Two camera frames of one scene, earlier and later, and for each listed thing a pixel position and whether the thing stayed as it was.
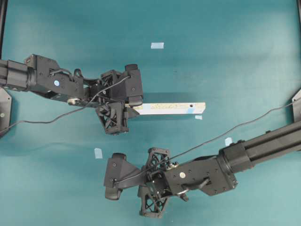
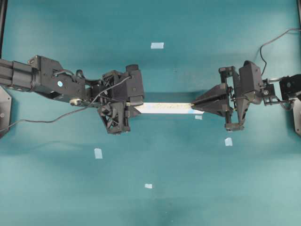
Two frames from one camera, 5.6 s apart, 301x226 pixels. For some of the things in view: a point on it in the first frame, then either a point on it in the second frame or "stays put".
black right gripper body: (157, 189) → (234, 119)
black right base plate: (296, 100) stays put
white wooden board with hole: (154, 108) stays put
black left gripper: (107, 94) stays put
